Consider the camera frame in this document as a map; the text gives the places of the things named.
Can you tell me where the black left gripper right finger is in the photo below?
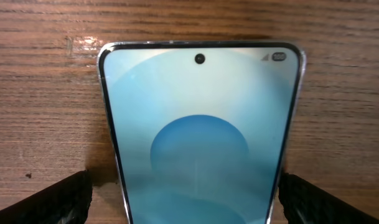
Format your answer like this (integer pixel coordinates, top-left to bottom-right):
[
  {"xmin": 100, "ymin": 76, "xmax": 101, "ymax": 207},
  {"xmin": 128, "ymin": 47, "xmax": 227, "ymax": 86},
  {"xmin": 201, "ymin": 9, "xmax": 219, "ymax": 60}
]
[{"xmin": 278, "ymin": 173, "xmax": 379, "ymax": 224}]

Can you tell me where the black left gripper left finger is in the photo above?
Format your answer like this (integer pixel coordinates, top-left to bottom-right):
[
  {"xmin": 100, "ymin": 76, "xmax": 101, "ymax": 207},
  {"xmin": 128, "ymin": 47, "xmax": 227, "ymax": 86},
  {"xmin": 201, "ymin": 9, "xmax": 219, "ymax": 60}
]
[{"xmin": 0, "ymin": 170, "xmax": 93, "ymax": 224}]

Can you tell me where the smartphone with blue screen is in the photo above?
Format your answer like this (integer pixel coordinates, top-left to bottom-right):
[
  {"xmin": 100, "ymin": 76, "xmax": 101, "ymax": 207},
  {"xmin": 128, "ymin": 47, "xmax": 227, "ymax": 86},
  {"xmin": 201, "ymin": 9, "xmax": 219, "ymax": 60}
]
[{"xmin": 96, "ymin": 40, "xmax": 306, "ymax": 224}]

